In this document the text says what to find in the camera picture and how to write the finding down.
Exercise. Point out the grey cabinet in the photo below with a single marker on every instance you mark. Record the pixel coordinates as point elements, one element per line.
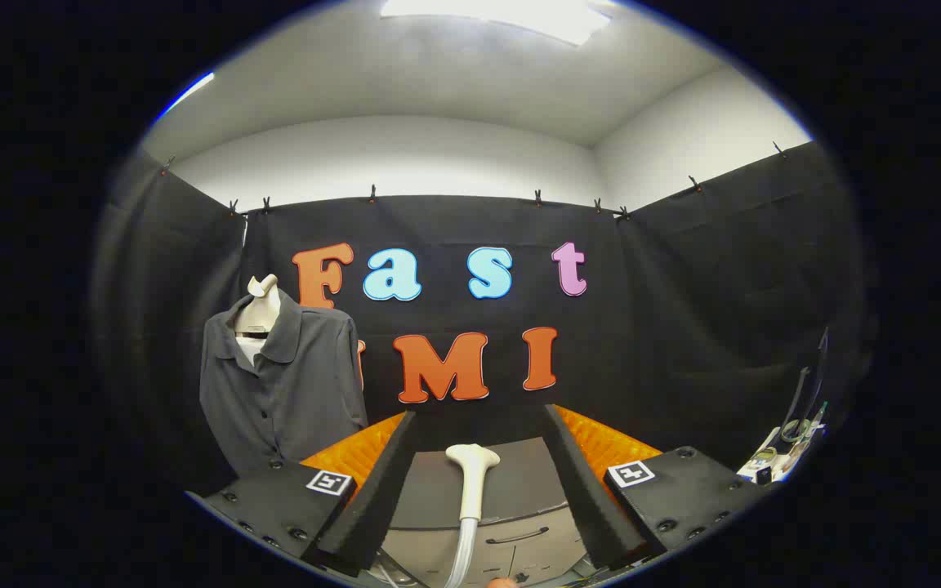
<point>519,490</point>

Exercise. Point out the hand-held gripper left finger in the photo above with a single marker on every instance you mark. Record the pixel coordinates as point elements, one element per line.
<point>381,498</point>

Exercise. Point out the dark grey collared shirt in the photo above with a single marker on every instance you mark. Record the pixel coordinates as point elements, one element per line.
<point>307,384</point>

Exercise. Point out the cream clothes hanger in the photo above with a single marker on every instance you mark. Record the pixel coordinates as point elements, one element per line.
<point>262,310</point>

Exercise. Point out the white desk clutter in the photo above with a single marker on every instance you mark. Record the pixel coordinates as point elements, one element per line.
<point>777,461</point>

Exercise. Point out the row of black clips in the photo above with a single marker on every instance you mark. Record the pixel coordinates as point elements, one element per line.
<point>372,194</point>

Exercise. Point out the white garment steamer head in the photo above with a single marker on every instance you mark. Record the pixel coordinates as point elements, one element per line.
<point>471,478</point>

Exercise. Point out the large ceiling light panel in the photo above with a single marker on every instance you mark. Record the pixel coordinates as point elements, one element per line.
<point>511,15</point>

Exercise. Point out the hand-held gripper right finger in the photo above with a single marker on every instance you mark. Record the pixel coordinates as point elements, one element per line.
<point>585,490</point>

